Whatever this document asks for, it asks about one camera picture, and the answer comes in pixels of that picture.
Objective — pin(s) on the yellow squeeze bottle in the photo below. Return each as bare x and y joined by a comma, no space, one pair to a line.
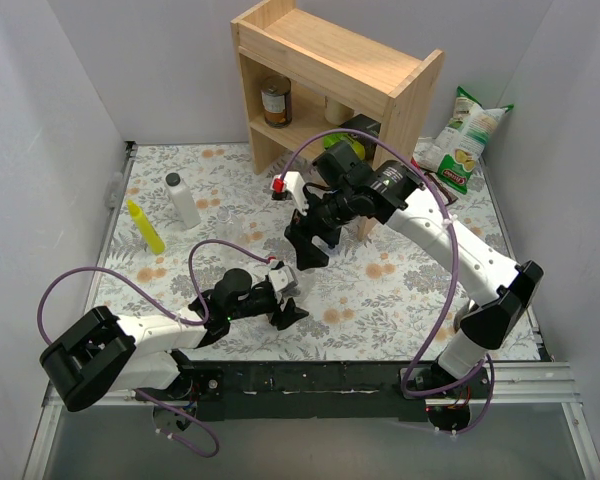
154,242

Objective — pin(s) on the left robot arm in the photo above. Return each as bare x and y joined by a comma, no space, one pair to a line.
105,352

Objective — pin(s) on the white bottle black cap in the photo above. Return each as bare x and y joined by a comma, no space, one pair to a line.
182,199

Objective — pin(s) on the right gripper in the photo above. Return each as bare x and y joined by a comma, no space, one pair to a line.
312,226

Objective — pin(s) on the white cup on shelf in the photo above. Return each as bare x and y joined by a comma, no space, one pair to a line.
335,112

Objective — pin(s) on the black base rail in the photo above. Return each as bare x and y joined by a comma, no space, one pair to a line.
218,391

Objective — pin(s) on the tin can on shelf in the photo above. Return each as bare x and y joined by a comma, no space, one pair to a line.
276,100

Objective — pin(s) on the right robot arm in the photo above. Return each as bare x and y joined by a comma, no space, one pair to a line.
500,288

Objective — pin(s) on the red snack packet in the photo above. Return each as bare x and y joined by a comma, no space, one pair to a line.
449,197

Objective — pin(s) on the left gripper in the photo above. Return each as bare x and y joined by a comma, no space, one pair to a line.
279,304

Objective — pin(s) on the wooden shelf unit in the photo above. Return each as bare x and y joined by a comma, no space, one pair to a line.
323,60

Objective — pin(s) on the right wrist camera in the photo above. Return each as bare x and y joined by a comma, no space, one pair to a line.
290,186

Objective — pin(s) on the green chips bag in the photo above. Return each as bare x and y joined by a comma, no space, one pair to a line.
454,154

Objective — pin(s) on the clear plastic bottle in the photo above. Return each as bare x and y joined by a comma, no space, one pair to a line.
229,227
306,280

